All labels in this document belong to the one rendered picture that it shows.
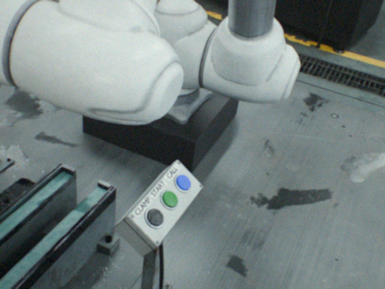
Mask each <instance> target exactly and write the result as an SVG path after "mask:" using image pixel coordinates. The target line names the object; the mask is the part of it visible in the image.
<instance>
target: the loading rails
mask: <svg viewBox="0 0 385 289"><path fill-rule="evenodd" d="M76 178H77V174H76V169H74V168H72V167H70V166H69V165H66V164H63V163H59V164H58V165H57V166H56V167H55V168H53V169H52V170H51V171H50V172H48V173H47V174H45V175H44V176H43V178H41V179H40V180H39V181H38V182H36V183H35V184H34V185H33V186H32V187H30V189H28V190H27V191H26V192H24V194H22V195H20V196H19V197H18V198H17V199H16V200H15V201H14V202H12V203H11V204H10V205H9V206H7V207H6V208H5V209H4V210H3V211H1V212H0V289H66V288H65V287H64V285H66V284H67V283H68V282H69V281H70V279H71V278H72V277H73V276H74V274H75V273H77V271H78V270H79V269H80V268H81V267H82V266H83V265H84V264H85V262H86V261H87V260H88V259H89V258H90V257H91V256H92V255H93V253H94V252H95V251H96V250H97V249H98V250H99V251H102V252H104V253H106V254H108V255H110V254H111V253H112V252H113V251H114V250H115V249H116V248H117V247H118V245H119V244H120V238H119V237H116V236H114V235H112V234H111V233H112V231H114V230H115V229H114V226H115V217H116V187H114V186H112V185H111V184H110V183H106V182H104V181H103V180H101V179H100V180H99V182H98V187H96V188H95V189H94V190H93V191H92V192H91V193H90V195H89V196H88V197H86V198H85V199H84V200H82V201H81V202H80V203H79V205H78V206H77V180H76Z"/></svg>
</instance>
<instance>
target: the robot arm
mask: <svg viewBox="0 0 385 289"><path fill-rule="evenodd" d="M156 3H157V0H60V1H59V3H57V2H53V1H49V0H0V87H1V85H2V84H6V85H10V86H14V87H15V88H19V89H21V90H23V91H26V92H28V93H31V94H33V95H34V96H36V97H37V98H39V99H41V100H43V101H45V102H47V103H50V104H52V105H53V106H56V107H59V108H62V109H64V110H67V111H70V112H74V113H76V114H79V115H82V116H86V117H89V118H93V119H97V120H102V121H105V122H112V123H118V124H124V125H141V124H148V123H151V122H152V121H153V120H156V119H159V118H161V117H162V116H164V117H167V118H169V119H172V120H173V121H175V123H177V124H186V123H187V122H188V119H189V117H190V116H191V115H192V114H193V112H194V111H195V110H196V109H198V108H199V106H200V105H201V104H202V103H203V102H204V101H205V100H206V99H209V98H211V96H212V92H215V93H216V94H219V95H222V96H226V97H229V98H232V99H236V100H240V101H246V102H249V103H258V104H268V103H277V102H280V101H282V100H284V99H287V97H288V96H289V94H290V92H291V90H292V87H293V85H294V82H295V80H296V77H297V74H298V71H299V69H300V61H299V59H298V55H297V53H296V51H295V50H294V49H293V47H292V46H290V45H287V44H285V39H284V36H283V31H282V27H281V25H280V24H279V23H278V22H277V20H276V19H275V18H274V12H275V7H276V0H229V15H228V17H226V18H225V19H224V20H223V21H222V22H221V23H220V25H219V26H218V27H217V26H215V25H214V24H213V23H212V22H211V21H209V20H207V13H206V12H205V11H204V9H203V8H202V7H201V5H200V4H198V3H196V2H195V1H193V0H161V1H159V2H158V4H157V5H156Z"/></svg>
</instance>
